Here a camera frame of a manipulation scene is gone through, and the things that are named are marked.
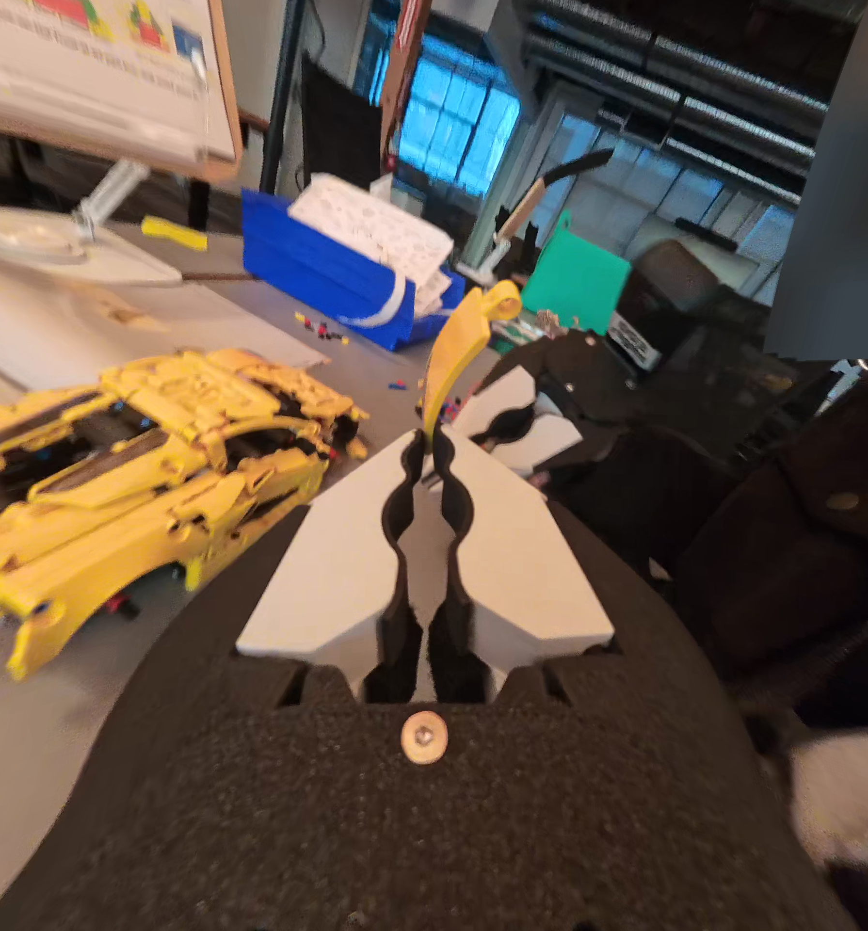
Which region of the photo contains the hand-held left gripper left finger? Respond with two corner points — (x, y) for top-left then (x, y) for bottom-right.
(236, 428), (420, 695)

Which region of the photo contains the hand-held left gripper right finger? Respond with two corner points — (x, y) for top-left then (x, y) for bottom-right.
(437, 424), (618, 695)

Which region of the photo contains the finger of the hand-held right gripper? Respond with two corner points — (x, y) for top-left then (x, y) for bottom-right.
(488, 413), (586, 480)
(450, 364), (539, 439)

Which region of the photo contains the pile of coloured brick pins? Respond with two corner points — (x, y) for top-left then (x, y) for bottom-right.
(386, 378), (473, 424)

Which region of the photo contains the yellow curved panel piece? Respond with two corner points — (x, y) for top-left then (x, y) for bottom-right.
(419, 280), (524, 448)

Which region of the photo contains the instruction booklet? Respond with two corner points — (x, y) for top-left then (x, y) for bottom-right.
(0, 255), (331, 394)

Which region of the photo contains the person's right forearm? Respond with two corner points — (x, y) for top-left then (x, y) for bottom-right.
(536, 429), (740, 583)

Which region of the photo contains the grey desk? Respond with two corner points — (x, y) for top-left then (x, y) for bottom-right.
(0, 218), (537, 888)

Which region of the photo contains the flat printed box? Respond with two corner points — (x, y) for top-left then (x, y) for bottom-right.
(492, 311), (575, 352)

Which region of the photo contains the small cluster of brick pins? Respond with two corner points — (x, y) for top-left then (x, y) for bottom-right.
(294, 311), (349, 344)

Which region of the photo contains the white patterned paper bag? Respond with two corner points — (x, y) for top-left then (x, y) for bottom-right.
(289, 173), (455, 328)

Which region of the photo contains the yellow toy brick car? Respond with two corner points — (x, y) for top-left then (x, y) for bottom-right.
(0, 348), (370, 681)

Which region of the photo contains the blue plastic bin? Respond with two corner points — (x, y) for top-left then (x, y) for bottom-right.
(241, 188), (467, 352)

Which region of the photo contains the dark fleece-lined jacket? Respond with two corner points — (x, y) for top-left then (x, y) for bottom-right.
(667, 356), (868, 931)

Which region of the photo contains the gridded window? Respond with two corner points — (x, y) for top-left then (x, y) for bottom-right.
(398, 54), (522, 199)

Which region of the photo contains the black monitor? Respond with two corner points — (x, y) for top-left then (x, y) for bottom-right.
(299, 54), (384, 192)

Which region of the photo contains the yellow tape strip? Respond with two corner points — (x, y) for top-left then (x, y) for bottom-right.
(142, 216), (208, 252)

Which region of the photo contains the black metal pole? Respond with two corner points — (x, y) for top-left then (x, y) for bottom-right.
(259, 0), (307, 193)

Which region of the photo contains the printed instruction sheet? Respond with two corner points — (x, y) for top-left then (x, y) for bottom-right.
(0, 0), (235, 164)

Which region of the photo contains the wooden post with red label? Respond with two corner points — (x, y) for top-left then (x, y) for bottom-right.
(379, 0), (435, 157)

